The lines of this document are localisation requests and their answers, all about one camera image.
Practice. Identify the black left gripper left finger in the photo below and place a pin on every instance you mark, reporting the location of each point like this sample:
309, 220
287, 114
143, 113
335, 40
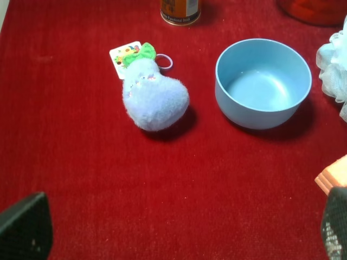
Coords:
26, 228

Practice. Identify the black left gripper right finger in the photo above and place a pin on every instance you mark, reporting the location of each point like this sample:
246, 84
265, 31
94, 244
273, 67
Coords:
333, 227

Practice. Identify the light blue mesh bath sponge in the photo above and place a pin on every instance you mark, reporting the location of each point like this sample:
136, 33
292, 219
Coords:
331, 60

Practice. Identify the red velvet table cloth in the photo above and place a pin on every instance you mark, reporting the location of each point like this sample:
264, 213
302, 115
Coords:
202, 189

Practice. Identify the blue plastic bowl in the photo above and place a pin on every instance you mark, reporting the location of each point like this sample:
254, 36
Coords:
260, 83

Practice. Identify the purple plush eggplant toy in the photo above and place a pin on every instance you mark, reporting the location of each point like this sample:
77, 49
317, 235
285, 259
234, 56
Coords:
152, 100

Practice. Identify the orange drink can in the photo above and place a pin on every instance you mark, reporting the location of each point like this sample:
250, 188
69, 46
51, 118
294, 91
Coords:
180, 12

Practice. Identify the red pot with black handles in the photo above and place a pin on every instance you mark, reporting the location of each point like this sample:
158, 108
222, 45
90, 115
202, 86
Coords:
321, 12

